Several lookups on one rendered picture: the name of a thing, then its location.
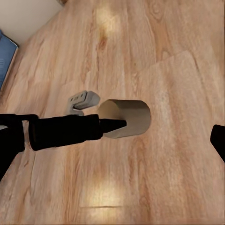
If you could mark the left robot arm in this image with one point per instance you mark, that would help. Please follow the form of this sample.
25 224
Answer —
72 128

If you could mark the pillar candle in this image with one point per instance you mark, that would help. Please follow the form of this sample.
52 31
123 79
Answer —
135 112

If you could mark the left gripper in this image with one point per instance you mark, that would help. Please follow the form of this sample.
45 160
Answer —
78 129

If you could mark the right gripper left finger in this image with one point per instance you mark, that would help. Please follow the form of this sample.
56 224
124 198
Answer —
11 140

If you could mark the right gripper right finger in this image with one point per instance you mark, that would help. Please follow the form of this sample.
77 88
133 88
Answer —
217 139

